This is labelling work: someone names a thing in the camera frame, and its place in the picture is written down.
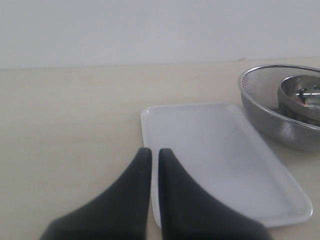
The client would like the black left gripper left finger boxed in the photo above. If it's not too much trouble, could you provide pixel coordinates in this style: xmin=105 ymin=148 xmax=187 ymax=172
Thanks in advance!
xmin=40 ymin=147 xmax=152 ymax=240

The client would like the steel mesh colander bowl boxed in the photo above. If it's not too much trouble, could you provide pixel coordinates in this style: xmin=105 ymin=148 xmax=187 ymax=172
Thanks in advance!
xmin=238 ymin=64 xmax=320 ymax=152

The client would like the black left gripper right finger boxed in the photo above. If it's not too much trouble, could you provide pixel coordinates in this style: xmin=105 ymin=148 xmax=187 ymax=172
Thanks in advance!
xmin=158 ymin=148 xmax=272 ymax=240

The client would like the white rectangular plastic tray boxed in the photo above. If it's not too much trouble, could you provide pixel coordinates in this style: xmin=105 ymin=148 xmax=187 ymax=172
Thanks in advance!
xmin=140 ymin=103 xmax=313 ymax=227

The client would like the small stainless steel bowl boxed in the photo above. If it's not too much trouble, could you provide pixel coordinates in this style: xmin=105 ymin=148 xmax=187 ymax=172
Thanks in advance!
xmin=277 ymin=74 xmax=320 ymax=126

